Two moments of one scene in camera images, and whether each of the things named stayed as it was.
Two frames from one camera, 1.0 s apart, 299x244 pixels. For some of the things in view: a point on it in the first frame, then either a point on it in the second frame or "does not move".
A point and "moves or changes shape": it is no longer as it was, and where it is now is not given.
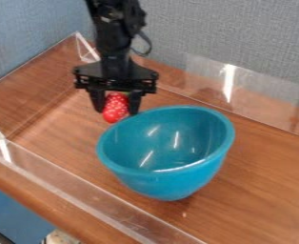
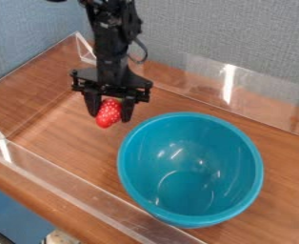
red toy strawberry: [116, 106] moves or changes shape
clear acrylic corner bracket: [87, 52] does not move
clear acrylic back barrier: [267, 96] does not move
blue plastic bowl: [167, 150] moves or changes shape
